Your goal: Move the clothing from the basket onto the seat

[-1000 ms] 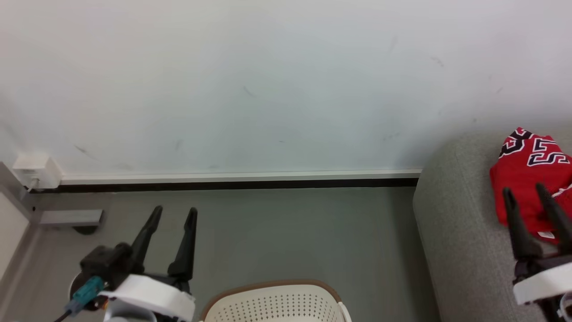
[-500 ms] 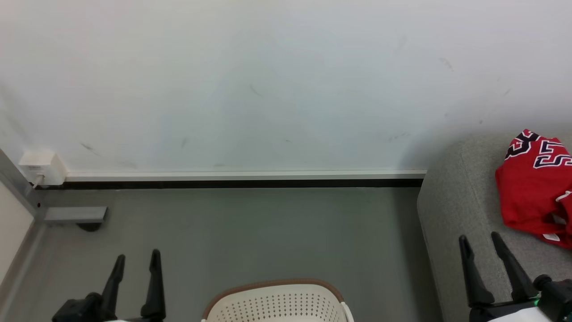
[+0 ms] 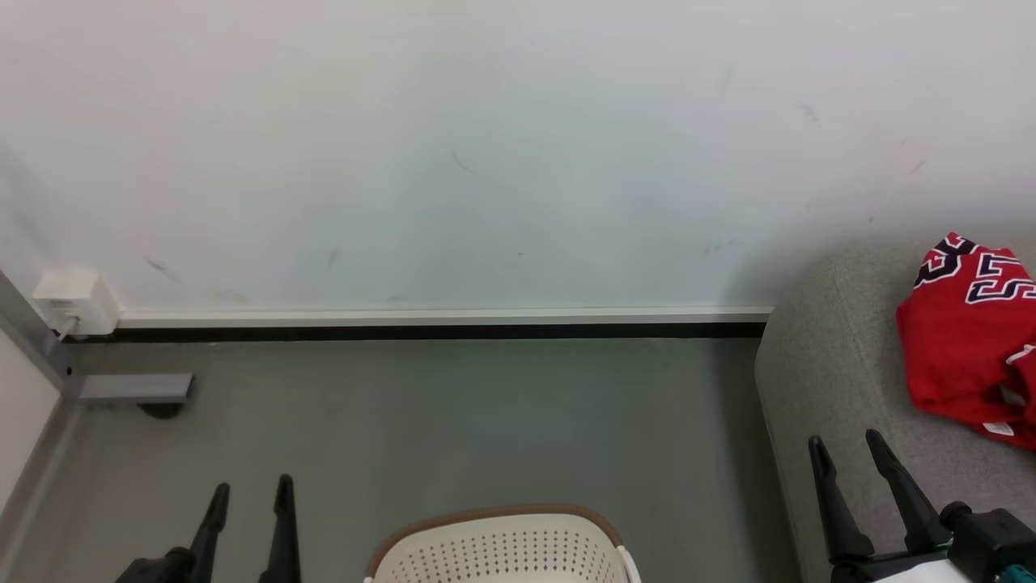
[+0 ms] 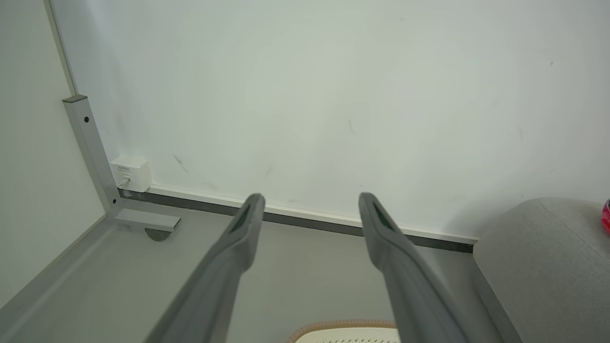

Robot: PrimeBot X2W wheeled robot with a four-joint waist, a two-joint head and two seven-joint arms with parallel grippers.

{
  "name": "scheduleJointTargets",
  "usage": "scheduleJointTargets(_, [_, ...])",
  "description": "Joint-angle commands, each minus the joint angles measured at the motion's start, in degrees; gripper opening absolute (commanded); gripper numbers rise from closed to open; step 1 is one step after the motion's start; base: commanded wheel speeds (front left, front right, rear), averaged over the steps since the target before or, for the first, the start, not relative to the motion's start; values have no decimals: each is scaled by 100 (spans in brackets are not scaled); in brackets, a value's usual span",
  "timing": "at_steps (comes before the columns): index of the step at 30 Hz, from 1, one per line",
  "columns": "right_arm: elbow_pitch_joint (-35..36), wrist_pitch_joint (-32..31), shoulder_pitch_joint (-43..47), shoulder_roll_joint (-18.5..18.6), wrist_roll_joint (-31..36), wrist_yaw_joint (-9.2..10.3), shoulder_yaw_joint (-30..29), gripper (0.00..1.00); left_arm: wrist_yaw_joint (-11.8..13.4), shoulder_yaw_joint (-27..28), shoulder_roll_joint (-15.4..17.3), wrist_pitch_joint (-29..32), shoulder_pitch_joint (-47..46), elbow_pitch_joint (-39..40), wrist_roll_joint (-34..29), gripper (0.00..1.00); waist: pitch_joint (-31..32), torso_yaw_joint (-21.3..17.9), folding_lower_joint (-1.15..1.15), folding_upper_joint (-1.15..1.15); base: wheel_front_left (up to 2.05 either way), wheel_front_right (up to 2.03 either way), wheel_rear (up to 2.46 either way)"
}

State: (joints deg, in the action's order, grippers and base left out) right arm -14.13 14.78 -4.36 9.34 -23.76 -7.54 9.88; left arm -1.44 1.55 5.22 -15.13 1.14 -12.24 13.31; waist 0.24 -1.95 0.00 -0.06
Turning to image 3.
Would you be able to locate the white and black baseboard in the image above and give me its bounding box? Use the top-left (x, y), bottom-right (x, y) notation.
top-left (117, 306), bottom-right (774, 342)

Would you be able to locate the white wall socket box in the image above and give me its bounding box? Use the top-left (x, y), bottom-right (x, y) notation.
top-left (32, 271), bottom-right (122, 338)

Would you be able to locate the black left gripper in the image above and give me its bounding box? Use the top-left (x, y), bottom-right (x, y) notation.
top-left (113, 474), bottom-right (302, 583)

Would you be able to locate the light grey fabric sofa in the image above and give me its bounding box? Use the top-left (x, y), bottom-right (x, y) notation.
top-left (754, 239), bottom-right (1036, 583)

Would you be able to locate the white perforated laundry basket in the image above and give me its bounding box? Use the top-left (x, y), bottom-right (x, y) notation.
top-left (363, 504), bottom-right (643, 583)

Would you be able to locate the grey metal partition foot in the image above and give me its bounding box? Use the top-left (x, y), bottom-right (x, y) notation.
top-left (79, 373), bottom-right (195, 406)

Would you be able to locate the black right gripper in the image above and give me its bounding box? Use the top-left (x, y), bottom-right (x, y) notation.
top-left (809, 429), bottom-right (957, 583)

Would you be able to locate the red jersey with black print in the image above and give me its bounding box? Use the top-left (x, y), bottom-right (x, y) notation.
top-left (896, 232), bottom-right (1036, 450)

